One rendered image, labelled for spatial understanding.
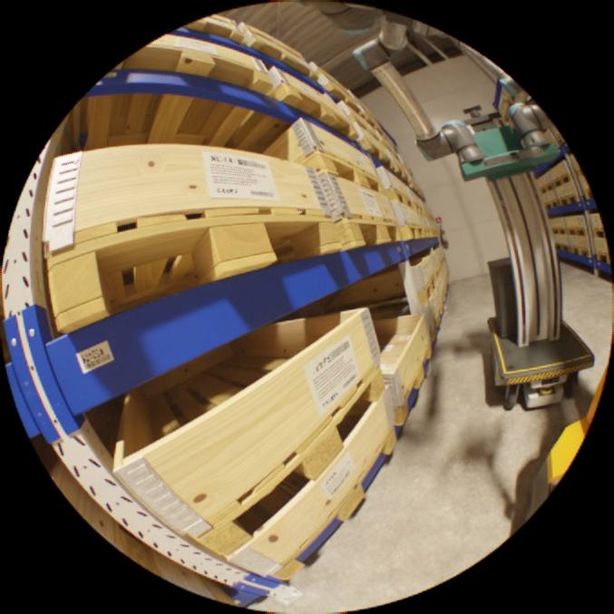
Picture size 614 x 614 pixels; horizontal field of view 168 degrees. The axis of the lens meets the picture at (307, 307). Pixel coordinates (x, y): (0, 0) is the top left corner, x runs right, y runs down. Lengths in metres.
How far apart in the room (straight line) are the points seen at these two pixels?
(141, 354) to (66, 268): 0.20
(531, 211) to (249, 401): 1.61
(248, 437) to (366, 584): 0.90
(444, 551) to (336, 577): 0.45
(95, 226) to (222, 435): 0.42
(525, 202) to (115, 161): 1.73
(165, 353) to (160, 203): 0.28
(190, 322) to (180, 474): 0.29
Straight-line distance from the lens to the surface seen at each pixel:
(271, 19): 7.32
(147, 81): 0.95
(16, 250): 0.55
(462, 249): 5.77
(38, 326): 0.48
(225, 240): 0.44
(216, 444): 0.41
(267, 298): 0.52
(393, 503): 1.23
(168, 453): 0.39
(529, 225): 1.53
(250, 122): 1.52
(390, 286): 1.89
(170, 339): 0.42
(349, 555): 1.16
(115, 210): 0.43
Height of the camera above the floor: 1.11
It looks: 7 degrees down
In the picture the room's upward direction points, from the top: 19 degrees counter-clockwise
